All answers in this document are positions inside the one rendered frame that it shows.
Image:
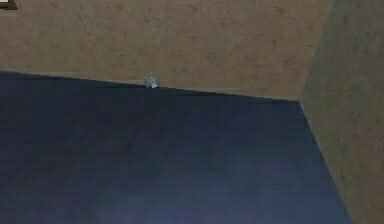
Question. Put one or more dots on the small pale blue glass object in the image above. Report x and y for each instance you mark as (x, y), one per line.
(152, 81)

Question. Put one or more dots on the brown framed wall picture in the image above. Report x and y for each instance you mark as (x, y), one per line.
(6, 4)

